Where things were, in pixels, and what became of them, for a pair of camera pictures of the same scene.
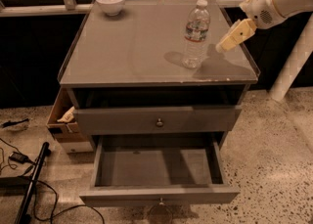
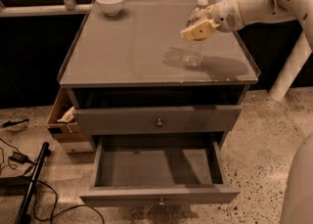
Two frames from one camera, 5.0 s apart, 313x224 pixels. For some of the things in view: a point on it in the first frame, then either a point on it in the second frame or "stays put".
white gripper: x=262 y=9 -> x=225 y=15
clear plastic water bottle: x=196 y=34 stays put
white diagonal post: x=299 y=52 stays put
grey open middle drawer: x=156 y=169 stays put
